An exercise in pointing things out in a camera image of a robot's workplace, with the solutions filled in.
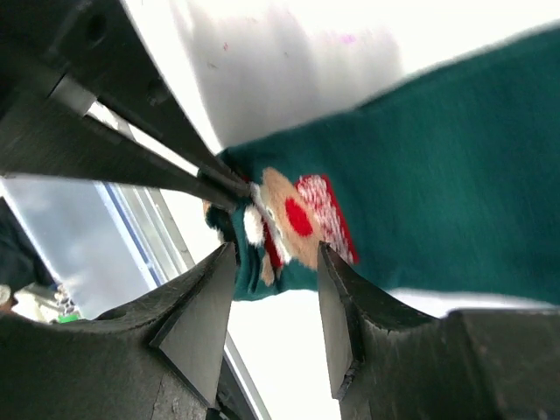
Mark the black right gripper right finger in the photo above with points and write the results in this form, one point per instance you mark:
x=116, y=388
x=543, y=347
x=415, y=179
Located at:
x=387, y=360

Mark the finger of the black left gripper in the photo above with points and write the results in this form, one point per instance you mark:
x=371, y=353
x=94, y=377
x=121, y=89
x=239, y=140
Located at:
x=107, y=56
x=43, y=137

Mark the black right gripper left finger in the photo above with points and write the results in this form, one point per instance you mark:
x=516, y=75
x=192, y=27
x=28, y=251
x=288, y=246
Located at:
x=156, y=357

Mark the dark green reindeer sock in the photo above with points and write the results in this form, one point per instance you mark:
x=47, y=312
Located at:
x=449, y=183

